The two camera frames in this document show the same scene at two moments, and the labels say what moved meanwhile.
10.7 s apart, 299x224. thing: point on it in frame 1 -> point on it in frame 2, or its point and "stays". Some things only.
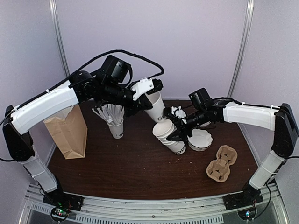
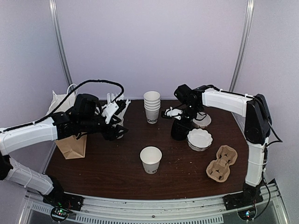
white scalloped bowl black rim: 200,140 stays
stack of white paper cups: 162,130 -> 152,104
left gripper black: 143,103 -> 111,134
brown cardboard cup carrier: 218,170 stays
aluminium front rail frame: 205,210 stays
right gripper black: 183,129 -> 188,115
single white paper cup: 156,111 -> 151,156
